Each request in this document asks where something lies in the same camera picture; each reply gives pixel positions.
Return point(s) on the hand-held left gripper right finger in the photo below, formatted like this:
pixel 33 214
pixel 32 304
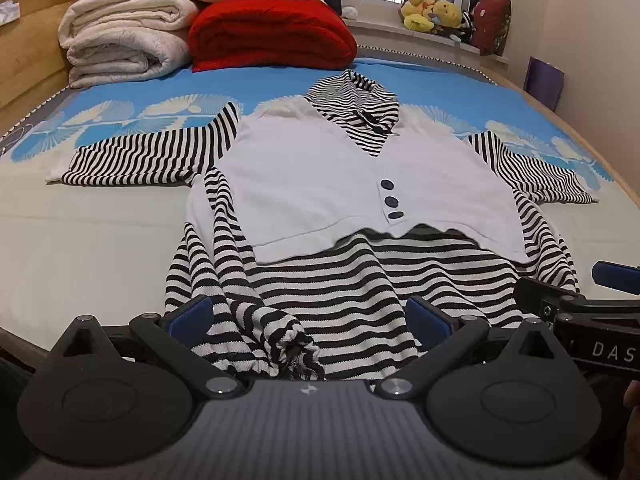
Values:
pixel 427 322

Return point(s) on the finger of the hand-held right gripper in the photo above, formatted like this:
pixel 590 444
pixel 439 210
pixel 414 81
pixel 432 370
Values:
pixel 617 275
pixel 537 297

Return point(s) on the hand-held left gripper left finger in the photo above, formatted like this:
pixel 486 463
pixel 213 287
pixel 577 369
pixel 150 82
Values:
pixel 192 317

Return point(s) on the striped shirt with white vest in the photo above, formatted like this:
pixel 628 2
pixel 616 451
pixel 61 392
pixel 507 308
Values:
pixel 300 175

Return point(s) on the person's right hand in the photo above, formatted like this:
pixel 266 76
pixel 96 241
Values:
pixel 634 400

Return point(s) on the blue fan print bed sheet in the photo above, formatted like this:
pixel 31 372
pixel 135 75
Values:
pixel 100 240

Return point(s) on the purple box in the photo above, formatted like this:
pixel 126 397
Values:
pixel 544 82

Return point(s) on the dark red cushion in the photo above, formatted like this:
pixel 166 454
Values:
pixel 492 25

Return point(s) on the white windowsill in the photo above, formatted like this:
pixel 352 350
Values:
pixel 400 37

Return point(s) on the white folded quilt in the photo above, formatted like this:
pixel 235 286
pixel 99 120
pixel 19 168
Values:
pixel 120 40

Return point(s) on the red folded blanket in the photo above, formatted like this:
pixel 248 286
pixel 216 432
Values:
pixel 270 30

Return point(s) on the yellow plush toy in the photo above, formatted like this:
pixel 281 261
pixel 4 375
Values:
pixel 447 12
pixel 417 12

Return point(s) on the wooden headboard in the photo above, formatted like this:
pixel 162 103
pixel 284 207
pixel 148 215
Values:
pixel 30 45

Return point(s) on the wooden bed frame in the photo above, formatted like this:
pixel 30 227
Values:
pixel 575 125

